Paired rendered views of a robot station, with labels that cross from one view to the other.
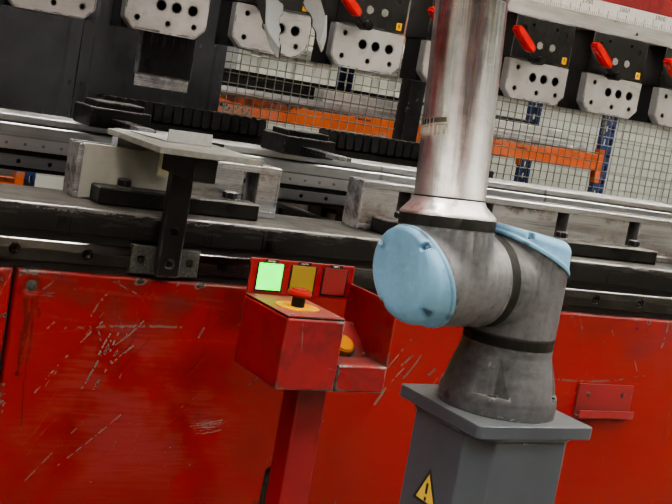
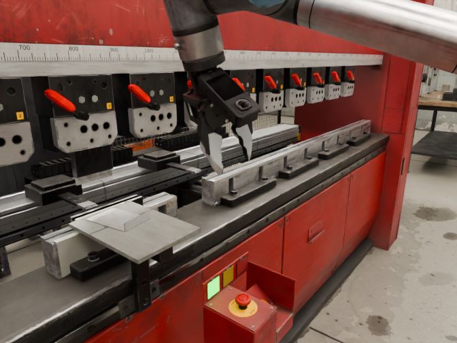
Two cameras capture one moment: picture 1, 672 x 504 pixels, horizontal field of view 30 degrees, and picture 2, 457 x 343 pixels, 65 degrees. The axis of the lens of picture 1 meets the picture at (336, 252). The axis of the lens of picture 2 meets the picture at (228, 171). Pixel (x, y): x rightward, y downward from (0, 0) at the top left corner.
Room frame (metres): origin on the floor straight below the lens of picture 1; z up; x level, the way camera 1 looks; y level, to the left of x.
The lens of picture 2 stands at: (1.31, 0.36, 1.37)
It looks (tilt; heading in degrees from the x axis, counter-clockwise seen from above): 17 degrees down; 338
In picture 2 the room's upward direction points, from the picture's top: straight up
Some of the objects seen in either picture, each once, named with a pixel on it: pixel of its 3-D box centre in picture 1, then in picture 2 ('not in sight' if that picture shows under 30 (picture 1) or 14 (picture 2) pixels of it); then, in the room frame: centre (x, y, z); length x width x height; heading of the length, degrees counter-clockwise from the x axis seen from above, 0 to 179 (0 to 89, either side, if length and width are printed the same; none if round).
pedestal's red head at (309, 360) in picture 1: (316, 325); (249, 305); (2.02, 0.01, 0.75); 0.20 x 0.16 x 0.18; 120
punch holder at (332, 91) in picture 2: not in sight; (328, 82); (2.90, -0.84, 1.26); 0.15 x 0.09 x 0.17; 119
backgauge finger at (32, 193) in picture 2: (124, 118); (66, 193); (2.36, 0.43, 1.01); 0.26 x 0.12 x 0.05; 29
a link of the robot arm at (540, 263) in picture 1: (516, 278); not in sight; (1.57, -0.23, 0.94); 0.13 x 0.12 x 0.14; 130
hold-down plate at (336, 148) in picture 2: not in sight; (334, 151); (2.87, -0.90, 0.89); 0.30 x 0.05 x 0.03; 119
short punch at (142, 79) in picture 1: (164, 62); (92, 162); (2.23, 0.36, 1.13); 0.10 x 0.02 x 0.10; 119
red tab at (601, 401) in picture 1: (606, 401); (316, 231); (2.59, -0.62, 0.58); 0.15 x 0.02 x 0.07; 119
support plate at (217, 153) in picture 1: (183, 146); (133, 227); (2.10, 0.28, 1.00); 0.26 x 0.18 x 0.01; 29
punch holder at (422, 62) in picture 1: (447, 43); (234, 92); (2.51, -0.15, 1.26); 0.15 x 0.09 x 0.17; 119
